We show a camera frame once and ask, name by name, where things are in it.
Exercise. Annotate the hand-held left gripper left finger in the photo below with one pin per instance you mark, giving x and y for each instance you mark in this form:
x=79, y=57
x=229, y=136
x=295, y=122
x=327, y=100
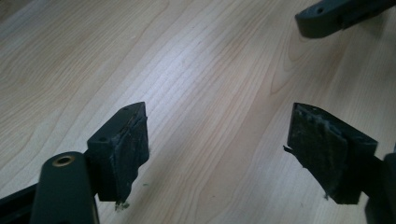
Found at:
x=121, y=149

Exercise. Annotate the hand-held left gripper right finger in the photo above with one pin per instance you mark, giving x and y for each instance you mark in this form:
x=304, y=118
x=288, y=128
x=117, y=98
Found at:
x=323, y=155

